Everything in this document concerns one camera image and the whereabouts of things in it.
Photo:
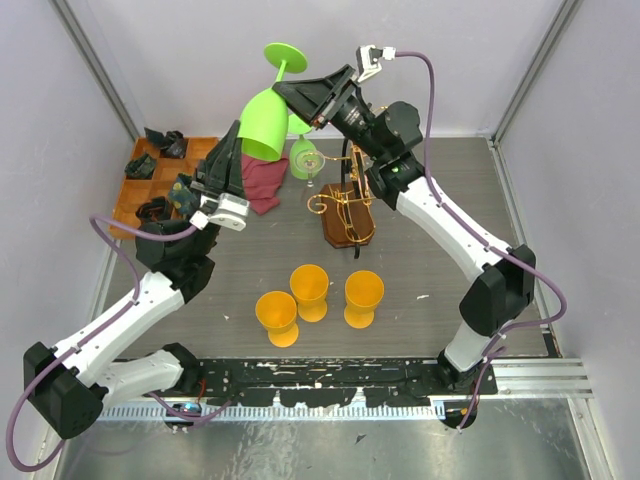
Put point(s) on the dark folded cloth item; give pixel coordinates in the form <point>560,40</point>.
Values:
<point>171,144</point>

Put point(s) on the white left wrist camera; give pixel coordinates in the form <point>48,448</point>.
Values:
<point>226,210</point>

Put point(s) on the dark cloth bundle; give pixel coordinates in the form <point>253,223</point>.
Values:
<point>141,167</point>

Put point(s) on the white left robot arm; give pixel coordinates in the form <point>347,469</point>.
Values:
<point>72,382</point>

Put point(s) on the black red cloth bundle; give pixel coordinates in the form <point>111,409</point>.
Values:
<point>156,209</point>

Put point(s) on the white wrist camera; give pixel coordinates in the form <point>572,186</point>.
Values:
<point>369,60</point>
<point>226,210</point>

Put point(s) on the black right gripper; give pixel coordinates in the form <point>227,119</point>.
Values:
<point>308,98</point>

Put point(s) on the orange wine glass right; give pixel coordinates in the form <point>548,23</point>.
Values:
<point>364,290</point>

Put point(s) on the blue yellow patterned cloth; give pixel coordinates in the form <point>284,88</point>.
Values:
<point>185,195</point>

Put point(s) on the orange wine glass middle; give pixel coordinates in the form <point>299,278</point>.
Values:
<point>309,285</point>

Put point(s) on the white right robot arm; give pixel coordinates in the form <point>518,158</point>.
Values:
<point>501,285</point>

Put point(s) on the gold wire wine glass rack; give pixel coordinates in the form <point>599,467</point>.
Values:
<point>345,207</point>

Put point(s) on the green plastic wine glass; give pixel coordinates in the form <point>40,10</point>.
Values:
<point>264,119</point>
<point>300,144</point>

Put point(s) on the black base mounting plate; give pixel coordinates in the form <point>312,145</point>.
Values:
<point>324,382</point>

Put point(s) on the orange plastic wine glass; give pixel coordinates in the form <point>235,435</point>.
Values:
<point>277,312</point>

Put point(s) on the maroon cloth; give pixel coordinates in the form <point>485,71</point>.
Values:
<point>261,182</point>

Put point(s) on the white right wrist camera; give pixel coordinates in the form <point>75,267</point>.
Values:
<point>369,60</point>

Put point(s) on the clear wine glass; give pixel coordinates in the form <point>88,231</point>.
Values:
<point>307,164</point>

